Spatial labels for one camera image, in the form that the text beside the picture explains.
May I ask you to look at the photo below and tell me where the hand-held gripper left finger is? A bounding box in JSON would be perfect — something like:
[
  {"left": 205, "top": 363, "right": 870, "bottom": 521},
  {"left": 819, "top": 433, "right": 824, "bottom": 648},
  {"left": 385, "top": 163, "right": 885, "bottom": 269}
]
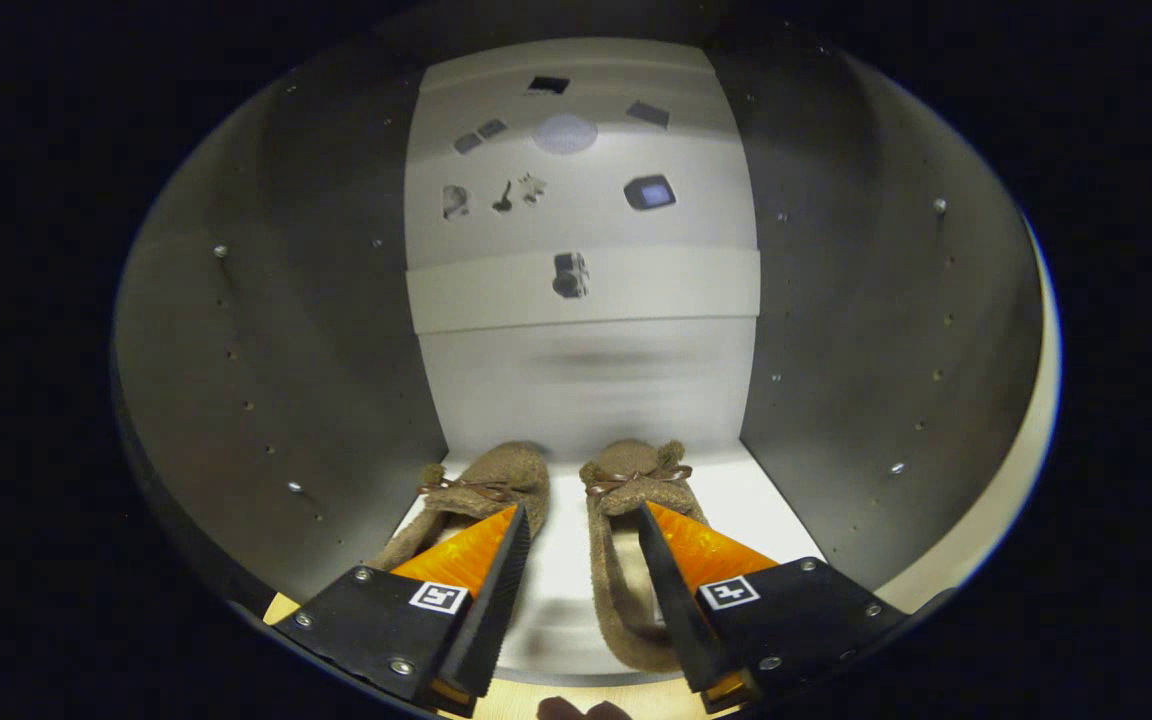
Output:
[{"left": 271, "top": 503, "right": 533, "bottom": 716}]

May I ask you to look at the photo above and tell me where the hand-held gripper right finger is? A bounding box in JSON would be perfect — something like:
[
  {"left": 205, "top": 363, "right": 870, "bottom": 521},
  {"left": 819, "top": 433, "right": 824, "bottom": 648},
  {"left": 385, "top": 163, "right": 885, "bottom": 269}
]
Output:
[{"left": 636, "top": 500, "right": 909, "bottom": 713}]

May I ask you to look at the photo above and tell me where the brown fuzzy shoe with bow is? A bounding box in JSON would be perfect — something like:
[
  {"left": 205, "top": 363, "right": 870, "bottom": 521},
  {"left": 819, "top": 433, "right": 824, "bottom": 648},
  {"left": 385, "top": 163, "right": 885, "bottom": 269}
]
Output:
[
  {"left": 579, "top": 438, "right": 712, "bottom": 674},
  {"left": 366, "top": 442, "right": 552, "bottom": 576}
]

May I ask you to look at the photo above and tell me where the dark grey shoe cabinet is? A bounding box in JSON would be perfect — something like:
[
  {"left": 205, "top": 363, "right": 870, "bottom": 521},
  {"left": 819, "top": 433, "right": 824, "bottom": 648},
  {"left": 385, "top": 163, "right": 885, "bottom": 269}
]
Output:
[{"left": 111, "top": 35, "right": 1047, "bottom": 691}]

